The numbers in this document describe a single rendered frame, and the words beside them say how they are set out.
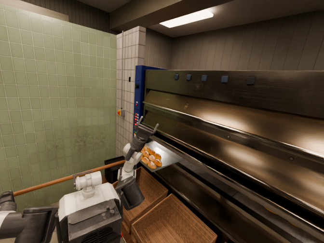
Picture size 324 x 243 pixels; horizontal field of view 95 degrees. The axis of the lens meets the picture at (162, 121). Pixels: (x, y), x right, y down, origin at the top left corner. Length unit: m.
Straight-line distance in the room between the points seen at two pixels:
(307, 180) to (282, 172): 0.10
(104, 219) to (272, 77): 1.10
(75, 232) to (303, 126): 1.15
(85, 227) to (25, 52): 2.07
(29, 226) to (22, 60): 1.91
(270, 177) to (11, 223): 1.26
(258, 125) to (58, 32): 2.37
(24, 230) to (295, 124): 1.33
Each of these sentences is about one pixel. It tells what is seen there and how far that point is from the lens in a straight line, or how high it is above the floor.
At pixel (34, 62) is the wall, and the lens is 2.44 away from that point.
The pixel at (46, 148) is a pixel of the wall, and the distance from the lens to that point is 2.66.
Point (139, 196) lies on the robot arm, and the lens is 0.96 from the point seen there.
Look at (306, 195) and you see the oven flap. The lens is 1.12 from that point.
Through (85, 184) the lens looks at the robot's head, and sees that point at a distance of 0.86.
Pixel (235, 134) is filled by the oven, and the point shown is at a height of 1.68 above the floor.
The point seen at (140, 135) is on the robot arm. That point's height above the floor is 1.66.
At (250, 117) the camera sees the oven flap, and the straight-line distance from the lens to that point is 1.10.
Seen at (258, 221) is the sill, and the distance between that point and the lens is 1.31.
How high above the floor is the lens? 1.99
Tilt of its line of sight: 15 degrees down
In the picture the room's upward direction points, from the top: 5 degrees clockwise
